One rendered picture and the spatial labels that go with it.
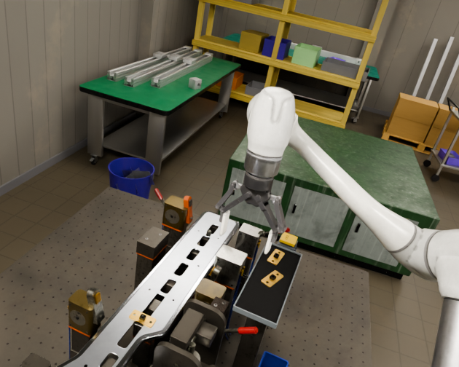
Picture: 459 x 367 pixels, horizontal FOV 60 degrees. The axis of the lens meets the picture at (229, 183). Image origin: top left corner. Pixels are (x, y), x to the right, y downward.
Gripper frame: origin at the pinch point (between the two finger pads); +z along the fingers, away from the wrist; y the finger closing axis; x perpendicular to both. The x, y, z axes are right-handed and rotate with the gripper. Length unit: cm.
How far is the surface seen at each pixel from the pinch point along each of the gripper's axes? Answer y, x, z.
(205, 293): 11.5, -7.3, 30.0
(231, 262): 10.0, -23.1, 26.0
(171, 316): 18.7, 0.3, 38.2
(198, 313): 5.0, 11.4, 20.9
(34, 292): 85, -3, 65
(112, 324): 32, 14, 39
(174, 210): 48, -46, 29
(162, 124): 162, -208, 50
